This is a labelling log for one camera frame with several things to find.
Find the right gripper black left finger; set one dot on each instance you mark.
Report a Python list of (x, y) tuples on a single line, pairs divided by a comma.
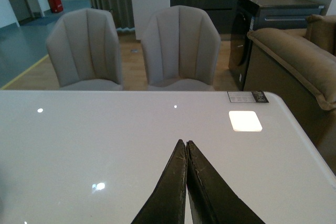
[(166, 204)]

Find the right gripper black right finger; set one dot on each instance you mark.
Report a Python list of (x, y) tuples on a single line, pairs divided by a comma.
[(211, 199)]

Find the black white table label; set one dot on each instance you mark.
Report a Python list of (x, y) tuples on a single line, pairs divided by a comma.
[(247, 97)]

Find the right beige upholstered chair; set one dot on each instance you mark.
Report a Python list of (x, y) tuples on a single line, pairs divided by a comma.
[(180, 49)]

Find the beige upholstered chair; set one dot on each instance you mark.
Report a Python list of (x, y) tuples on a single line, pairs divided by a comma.
[(180, 49), (84, 50)]

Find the brown fabric sofa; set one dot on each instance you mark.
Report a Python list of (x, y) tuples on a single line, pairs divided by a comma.
[(299, 66)]

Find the left beige upholstered chair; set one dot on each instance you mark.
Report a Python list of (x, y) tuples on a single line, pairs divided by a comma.
[(84, 50)]

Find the black washing machine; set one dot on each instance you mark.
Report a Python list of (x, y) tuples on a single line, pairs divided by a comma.
[(256, 14)]

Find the red cylindrical bin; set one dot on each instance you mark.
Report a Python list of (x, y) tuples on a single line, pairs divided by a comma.
[(55, 6)]

